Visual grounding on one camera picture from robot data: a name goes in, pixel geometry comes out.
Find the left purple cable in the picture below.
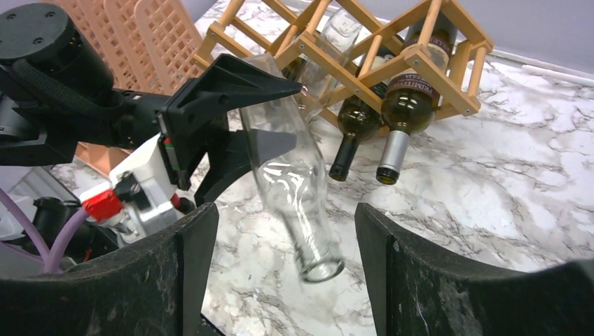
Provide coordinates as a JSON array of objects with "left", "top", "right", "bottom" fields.
[{"left": 0, "top": 188, "right": 91, "bottom": 274}]

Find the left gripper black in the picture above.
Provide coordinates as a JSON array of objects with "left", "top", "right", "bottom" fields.
[{"left": 156, "top": 54, "right": 302, "bottom": 207}]

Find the peach plastic file organizer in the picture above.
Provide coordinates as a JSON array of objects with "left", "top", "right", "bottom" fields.
[{"left": 41, "top": 0, "right": 219, "bottom": 177}]

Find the wooden lattice wine rack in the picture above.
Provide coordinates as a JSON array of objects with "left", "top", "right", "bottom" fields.
[{"left": 193, "top": 0, "right": 493, "bottom": 126}]

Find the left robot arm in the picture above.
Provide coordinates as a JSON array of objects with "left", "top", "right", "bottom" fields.
[{"left": 1, "top": 3, "right": 301, "bottom": 190}]

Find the tall clear glass bottle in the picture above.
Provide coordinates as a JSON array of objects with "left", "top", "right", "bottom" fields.
[{"left": 297, "top": 8, "right": 362, "bottom": 122}]

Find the green wine bottle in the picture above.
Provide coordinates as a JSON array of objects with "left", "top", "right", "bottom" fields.
[
  {"left": 376, "top": 13, "right": 458, "bottom": 185},
  {"left": 328, "top": 34, "right": 405, "bottom": 183}
]

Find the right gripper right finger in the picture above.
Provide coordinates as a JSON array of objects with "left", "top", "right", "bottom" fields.
[{"left": 354, "top": 203, "right": 593, "bottom": 335}]

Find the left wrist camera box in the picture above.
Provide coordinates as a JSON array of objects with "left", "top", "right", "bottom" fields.
[{"left": 80, "top": 134, "right": 195, "bottom": 246}]

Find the clear round glass bottle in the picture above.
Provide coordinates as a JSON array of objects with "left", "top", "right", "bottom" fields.
[{"left": 239, "top": 53, "right": 347, "bottom": 285}]

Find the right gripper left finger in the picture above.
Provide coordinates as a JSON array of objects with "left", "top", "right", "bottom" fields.
[{"left": 1, "top": 203, "right": 219, "bottom": 335}]

